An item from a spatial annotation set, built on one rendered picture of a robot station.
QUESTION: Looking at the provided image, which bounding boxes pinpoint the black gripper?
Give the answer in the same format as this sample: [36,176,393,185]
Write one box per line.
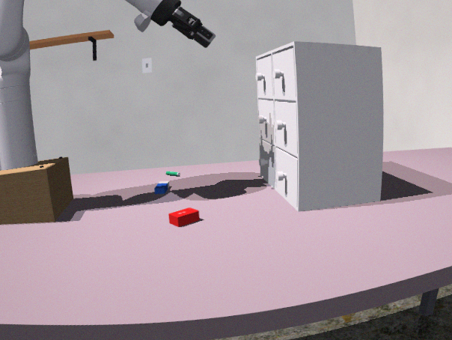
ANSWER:
[150,0,216,48]

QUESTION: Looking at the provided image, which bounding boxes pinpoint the white chest of drawers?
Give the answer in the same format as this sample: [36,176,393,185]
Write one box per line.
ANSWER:
[256,41,383,212]

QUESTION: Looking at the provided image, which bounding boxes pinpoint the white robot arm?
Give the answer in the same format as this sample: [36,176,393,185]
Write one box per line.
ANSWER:
[0,0,162,171]

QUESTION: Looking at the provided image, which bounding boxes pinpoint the red 9v battery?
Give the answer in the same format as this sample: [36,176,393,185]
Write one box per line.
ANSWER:
[168,208,199,227]

